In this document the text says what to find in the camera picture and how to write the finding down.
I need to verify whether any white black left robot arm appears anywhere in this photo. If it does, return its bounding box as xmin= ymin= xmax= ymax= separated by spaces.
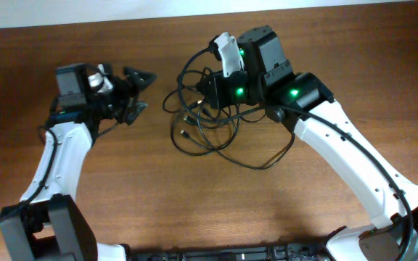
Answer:
xmin=0 ymin=63 xmax=157 ymax=260

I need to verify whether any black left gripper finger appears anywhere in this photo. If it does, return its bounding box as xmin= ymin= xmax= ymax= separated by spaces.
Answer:
xmin=123 ymin=67 xmax=157 ymax=91
xmin=125 ymin=101 xmax=148 ymax=125

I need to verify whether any black USB cable bundle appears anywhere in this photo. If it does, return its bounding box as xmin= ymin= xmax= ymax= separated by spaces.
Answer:
xmin=162 ymin=67 xmax=297 ymax=171

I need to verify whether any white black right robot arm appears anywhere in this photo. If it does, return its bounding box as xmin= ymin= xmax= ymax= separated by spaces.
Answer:
xmin=197 ymin=25 xmax=418 ymax=260

